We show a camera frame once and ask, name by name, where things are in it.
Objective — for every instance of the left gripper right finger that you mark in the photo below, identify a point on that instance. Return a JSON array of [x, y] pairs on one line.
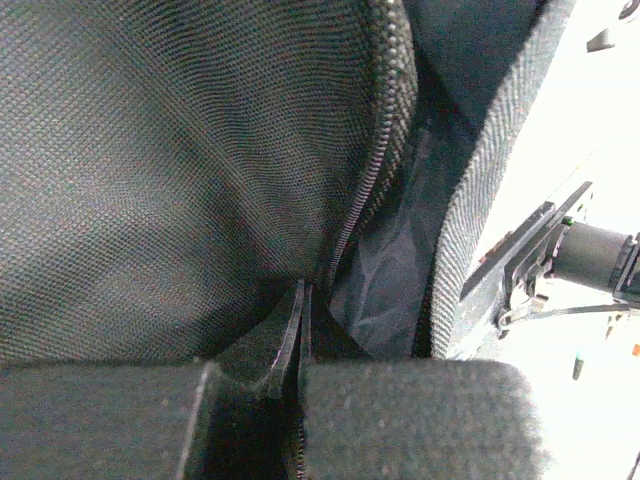
[[414, 419]]

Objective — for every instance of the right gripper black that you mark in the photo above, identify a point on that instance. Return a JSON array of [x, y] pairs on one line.
[[552, 243]]

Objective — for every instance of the black student backpack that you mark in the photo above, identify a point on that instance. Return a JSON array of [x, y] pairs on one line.
[[170, 168]]

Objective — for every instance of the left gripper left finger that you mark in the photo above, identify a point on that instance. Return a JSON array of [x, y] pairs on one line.
[[232, 417]]

